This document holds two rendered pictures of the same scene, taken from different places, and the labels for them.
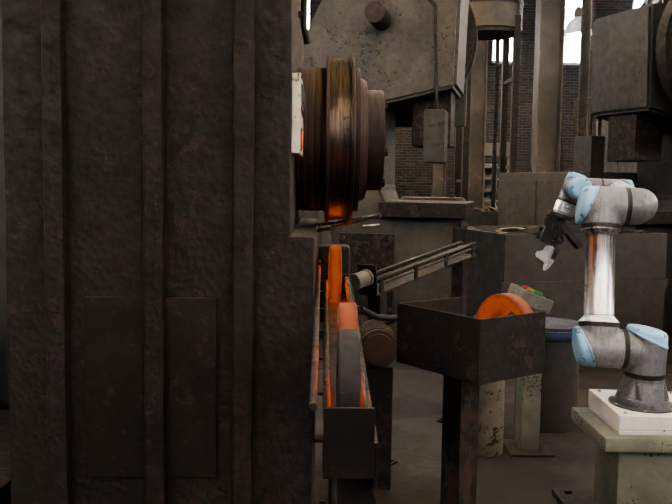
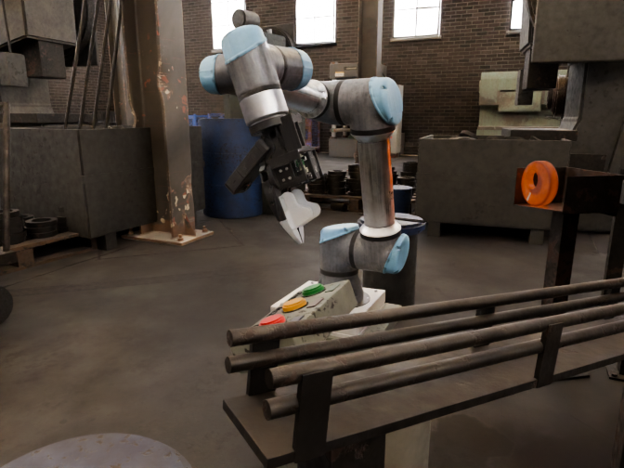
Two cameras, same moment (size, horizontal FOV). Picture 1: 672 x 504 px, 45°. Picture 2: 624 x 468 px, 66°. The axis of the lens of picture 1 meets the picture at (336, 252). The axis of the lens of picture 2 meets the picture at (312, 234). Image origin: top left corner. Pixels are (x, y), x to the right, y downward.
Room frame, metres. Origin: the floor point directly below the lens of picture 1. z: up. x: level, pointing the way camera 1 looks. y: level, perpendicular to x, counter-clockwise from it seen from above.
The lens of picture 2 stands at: (3.67, -0.40, 0.90)
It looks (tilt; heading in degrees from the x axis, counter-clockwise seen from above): 14 degrees down; 205
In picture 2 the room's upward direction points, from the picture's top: straight up
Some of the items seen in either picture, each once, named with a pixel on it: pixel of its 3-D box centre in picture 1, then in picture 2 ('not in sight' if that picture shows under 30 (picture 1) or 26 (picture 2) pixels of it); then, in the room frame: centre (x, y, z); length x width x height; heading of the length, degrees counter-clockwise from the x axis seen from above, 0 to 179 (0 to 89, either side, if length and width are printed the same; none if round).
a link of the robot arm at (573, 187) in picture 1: (583, 188); (276, 69); (2.85, -0.86, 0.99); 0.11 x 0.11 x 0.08; 85
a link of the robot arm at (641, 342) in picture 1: (643, 348); (341, 245); (2.37, -0.91, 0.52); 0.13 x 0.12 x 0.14; 85
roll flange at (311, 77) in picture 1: (311, 139); not in sight; (2.33, 0.07, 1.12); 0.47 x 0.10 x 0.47; 1
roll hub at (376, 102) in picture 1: (374, 140); not in sight; (2.33, -0.11, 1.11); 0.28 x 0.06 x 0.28; 1
